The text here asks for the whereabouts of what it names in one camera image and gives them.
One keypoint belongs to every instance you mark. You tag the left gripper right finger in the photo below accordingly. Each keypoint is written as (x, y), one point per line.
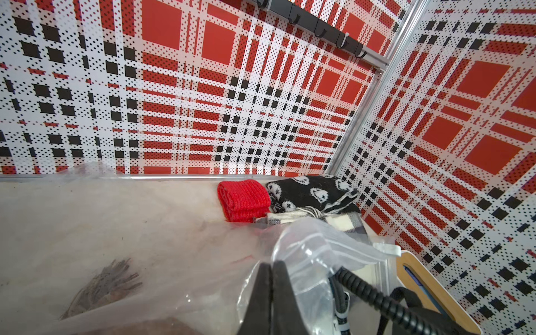
(286, 316)

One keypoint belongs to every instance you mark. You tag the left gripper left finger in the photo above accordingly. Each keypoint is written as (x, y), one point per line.
(258, 317)

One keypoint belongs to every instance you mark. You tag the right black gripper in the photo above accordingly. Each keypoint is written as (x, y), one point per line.
(414, 304)

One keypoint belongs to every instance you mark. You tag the red knitted scarf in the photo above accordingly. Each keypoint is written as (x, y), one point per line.
(243, 201)

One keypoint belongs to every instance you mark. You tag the black smiley pattern scarf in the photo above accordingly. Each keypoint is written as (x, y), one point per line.
(326, 193)

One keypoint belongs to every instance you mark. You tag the clear plastic vacuum bag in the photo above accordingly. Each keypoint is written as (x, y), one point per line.
(59, 231)

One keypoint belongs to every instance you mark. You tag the white wooden top tray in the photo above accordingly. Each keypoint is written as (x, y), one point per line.
(413, 275)

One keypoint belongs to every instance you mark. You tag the black wall hook rail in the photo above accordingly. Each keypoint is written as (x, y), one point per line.
(296, 15)

